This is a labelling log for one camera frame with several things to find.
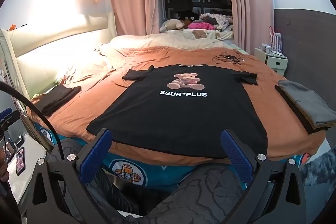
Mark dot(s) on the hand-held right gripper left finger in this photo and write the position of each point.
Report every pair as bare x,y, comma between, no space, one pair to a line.
95,158

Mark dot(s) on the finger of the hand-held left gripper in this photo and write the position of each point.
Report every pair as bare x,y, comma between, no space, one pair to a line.
7,114

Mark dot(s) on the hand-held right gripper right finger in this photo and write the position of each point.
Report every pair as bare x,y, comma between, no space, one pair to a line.
237,158

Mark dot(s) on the black teddy print T-shirt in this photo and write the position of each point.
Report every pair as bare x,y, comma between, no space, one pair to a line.
170,121

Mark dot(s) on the pile of patterned clothes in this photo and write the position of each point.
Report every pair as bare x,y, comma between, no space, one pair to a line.
218,20

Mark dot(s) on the smartphone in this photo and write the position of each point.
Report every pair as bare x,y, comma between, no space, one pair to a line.
20,161

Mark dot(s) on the folded black garment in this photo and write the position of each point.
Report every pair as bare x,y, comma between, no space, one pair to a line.
291,108
56,99

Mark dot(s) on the white desk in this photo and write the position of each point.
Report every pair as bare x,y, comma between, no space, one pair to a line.
34,158

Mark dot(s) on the teal printed bedsheet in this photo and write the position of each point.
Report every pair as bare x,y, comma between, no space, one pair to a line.
147,171

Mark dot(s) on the orange blanket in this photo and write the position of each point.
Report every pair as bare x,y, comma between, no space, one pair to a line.
92,87

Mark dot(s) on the cream padded headboard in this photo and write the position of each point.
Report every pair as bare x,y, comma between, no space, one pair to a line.
52,56

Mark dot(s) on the grey patterned rug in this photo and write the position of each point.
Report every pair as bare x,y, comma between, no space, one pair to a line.
320,166

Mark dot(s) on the small orange toy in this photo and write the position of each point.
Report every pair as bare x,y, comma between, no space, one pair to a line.
11,27

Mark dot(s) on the folded grey garment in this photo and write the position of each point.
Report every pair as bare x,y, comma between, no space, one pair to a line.
307,100

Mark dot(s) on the white nightstand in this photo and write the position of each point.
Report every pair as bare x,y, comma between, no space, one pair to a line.
274,64

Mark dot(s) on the cream bear print blanket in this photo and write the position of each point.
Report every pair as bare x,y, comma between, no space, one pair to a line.
199,34

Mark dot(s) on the cream duvet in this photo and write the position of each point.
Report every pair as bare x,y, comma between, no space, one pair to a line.
157,41

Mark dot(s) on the pink garment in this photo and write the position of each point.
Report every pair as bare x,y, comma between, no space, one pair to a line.
200,26

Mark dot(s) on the dark plush toy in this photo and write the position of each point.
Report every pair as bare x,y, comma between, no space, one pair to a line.
190,19

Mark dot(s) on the grey plush toy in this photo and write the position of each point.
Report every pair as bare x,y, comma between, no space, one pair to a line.
170,24

